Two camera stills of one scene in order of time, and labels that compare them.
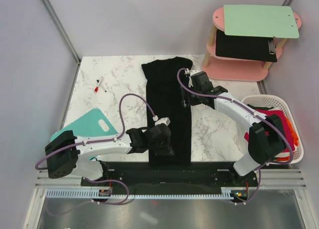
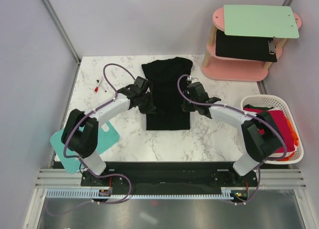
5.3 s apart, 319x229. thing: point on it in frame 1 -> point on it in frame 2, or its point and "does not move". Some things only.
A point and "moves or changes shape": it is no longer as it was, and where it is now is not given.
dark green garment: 260,108 does not move
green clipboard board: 259,20 does not move
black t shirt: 164,101 moves or changes shape
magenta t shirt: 286,131 does not move
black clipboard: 259,48 does not move
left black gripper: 167,150 -> 150,108
